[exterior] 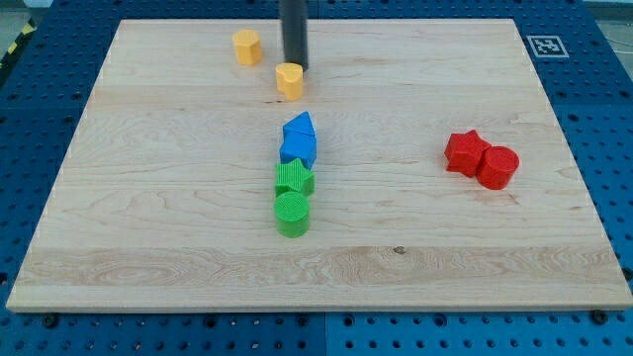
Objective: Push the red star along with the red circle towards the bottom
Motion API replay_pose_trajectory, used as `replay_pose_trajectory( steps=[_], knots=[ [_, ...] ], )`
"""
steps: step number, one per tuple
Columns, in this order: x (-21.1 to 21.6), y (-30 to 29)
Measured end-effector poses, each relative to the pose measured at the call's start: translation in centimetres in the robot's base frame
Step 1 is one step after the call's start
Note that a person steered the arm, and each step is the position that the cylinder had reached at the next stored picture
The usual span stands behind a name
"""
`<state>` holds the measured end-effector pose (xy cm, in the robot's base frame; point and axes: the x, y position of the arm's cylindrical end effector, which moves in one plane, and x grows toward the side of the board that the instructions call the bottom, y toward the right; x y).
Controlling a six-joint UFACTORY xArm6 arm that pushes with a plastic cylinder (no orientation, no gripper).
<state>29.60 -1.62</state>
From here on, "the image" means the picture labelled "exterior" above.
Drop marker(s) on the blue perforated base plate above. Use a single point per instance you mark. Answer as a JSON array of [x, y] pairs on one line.
[[43, 97]]

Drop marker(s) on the blue cube block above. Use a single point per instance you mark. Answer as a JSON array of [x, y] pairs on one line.
[[299, 146]]

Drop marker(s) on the yellow heart block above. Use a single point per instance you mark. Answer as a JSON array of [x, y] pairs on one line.
[[289, 80]]

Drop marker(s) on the light wooden board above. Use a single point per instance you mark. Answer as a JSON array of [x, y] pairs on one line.
[[165, 198]]

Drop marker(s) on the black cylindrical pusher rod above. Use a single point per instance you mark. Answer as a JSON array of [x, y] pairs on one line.
[[293, 16]]

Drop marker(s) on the green cylinder block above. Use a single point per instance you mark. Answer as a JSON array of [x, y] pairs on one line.
[[292, 212]]

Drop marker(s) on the blue triangle block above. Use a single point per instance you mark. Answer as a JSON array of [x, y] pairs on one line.
[[301, 124]]

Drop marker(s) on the green star block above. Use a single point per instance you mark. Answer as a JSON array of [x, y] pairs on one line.
[[294, 177]]

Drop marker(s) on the red cylinder block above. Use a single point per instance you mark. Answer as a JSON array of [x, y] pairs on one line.
[[497, 167]]

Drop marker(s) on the white fiducial marker tag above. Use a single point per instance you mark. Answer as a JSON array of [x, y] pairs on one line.
[[547, 46]]

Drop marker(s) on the yellow hexagon block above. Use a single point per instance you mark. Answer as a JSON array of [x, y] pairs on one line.
[[247, 47]]

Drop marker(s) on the red star block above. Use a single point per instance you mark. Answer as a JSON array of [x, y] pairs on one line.
[[464, 152]]

